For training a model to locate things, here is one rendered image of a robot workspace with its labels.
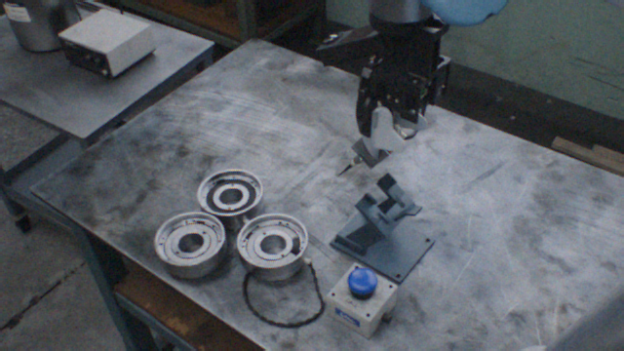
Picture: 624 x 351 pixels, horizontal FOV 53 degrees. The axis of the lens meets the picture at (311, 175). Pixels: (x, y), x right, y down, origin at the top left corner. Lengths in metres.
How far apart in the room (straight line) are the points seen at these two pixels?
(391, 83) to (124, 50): 0.99
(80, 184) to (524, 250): 0.74
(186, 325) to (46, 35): 0.89
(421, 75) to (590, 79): 1.77
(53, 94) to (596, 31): 1.72
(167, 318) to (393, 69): 0.70
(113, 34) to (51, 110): 0.24
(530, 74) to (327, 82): 1.35
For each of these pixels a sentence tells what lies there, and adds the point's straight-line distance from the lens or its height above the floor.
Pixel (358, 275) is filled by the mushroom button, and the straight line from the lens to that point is 0.84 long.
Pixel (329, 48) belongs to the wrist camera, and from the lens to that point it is 0.78.
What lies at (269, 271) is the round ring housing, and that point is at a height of 0.83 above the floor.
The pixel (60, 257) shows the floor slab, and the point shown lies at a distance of 2.18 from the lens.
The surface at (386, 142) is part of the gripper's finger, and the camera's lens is 0.78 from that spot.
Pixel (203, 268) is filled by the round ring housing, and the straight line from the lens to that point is 0.93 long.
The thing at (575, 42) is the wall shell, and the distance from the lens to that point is 2.40.
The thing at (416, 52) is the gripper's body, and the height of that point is 1.16.
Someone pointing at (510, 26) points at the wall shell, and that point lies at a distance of 2.46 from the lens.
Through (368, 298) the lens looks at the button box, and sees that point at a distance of 0.85.
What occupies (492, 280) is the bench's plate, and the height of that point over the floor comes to 0.80.
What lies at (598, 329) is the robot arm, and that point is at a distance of 0.40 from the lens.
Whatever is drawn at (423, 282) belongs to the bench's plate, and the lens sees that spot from 0.93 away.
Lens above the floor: 1.54
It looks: 43 degrees down
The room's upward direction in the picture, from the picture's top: 3 degrees counter-clockwise
